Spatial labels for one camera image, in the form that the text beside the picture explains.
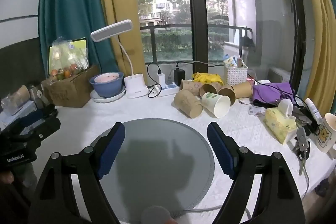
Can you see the white charger plug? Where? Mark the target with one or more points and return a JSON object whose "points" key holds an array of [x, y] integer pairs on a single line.
{"points": [[160, 78]]}

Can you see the white green printed paper cup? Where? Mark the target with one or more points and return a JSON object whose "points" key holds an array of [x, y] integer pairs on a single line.
{"points": [[215, 104]]}

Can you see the white tube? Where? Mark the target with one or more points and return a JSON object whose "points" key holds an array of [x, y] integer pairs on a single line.
{"points": [[313, 109]]}

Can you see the clear plastic fruit bag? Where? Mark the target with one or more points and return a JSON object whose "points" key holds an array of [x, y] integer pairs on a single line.
{"points": [[67, 58]]}

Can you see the teal curtain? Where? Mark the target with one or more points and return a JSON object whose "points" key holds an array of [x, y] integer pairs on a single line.
{"points": [[68, 14]]}

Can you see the yellow folded cloth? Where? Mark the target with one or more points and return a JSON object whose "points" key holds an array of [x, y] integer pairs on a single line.
{"points": [[207, 78]]}

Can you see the brown paper cup face print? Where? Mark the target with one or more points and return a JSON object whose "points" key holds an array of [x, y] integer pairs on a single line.
{"points": [[191, 87]]}

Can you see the white power strip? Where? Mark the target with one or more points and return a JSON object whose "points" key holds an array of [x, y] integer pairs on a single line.
{"points": [[164, 90]]}

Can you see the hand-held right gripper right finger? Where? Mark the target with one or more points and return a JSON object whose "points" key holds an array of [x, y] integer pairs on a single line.
{"points": [[223, 153]]}

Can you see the brown cardboard box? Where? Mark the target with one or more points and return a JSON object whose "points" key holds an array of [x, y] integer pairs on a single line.
{"points": [[69, 91]]}

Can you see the white textured tablecloth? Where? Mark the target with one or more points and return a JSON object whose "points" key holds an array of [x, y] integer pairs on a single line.
{"points": [[249, 132]]}

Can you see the white plastic basket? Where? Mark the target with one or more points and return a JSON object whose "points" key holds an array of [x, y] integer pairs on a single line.
{"points": [[235, 74]]}

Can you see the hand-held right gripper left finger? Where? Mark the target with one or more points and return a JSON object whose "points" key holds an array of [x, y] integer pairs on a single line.
{"points": [[113, 150]]}

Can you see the purple cloth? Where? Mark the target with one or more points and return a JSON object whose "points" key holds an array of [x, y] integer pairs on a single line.
{"points": [[273, 91]]}

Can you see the paper cup in plastic wrap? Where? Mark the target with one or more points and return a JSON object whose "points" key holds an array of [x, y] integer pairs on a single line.
{"points": [[22, 94]]}

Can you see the large brown printed paper cup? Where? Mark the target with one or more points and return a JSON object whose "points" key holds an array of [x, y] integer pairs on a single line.
{"points": [[187, 104]]}

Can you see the grey round mat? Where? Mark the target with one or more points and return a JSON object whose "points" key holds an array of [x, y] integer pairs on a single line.
{"points": [[157, 145]]}

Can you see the blue bowl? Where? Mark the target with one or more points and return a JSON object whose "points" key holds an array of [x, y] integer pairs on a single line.
{"points": [[106, 87]]}

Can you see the black window frame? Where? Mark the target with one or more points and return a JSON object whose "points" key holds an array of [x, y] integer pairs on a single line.
{"points": [[194, 8]]}

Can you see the yellow curtain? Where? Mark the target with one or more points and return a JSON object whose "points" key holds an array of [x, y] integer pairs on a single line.
{"points": [[116, 3], [319, 29]]}

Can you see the black balcony railing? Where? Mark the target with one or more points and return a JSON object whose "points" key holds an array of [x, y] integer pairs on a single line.
{"points": [[170, 27]]}

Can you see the white bear print mug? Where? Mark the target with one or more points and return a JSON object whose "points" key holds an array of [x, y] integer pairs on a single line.
{"points": [[325, 134]]}

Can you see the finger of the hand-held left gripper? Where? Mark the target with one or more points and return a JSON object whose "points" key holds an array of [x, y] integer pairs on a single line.
{"points": [[32, 116]]}

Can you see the person's left hand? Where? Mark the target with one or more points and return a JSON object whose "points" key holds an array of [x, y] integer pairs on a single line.
{"points": [[5, 176]]}

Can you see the yellow tissue pack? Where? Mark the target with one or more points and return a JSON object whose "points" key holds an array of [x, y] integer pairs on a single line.
{"points": [[278, 123]]}

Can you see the white desk lamp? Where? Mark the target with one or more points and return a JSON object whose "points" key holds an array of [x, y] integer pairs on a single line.
{"points": [[135, 85]]}

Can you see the black charger plug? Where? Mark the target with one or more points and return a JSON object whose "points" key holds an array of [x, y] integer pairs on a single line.
{"points": [[179, 76]]}

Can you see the white round plate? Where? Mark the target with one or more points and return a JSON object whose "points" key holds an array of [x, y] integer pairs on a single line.
{"points": [[110, 99]]}

